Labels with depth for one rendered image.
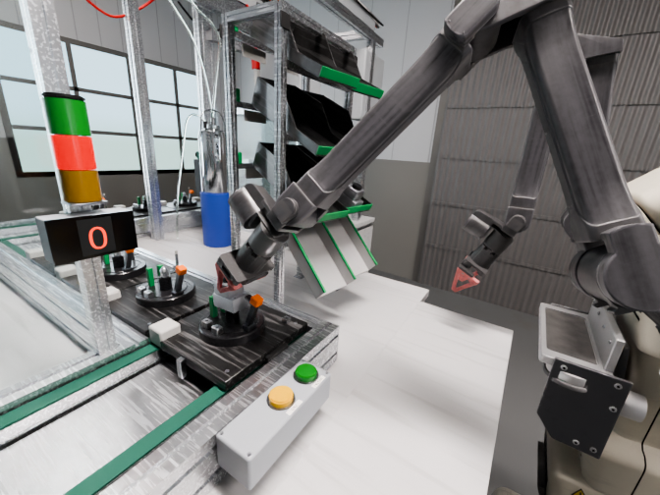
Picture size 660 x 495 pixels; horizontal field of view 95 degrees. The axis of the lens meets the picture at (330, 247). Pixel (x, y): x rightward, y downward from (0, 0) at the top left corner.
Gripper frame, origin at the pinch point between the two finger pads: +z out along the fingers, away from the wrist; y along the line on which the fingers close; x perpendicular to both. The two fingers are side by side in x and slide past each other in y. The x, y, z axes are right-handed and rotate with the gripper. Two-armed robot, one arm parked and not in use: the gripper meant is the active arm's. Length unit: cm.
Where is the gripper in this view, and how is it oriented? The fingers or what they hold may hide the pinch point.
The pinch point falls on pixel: (229, 284)
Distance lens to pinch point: 68.6
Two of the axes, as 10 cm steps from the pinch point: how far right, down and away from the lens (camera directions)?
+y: -5.3, 2.4, -8.2
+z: -6.0, 5.7, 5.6
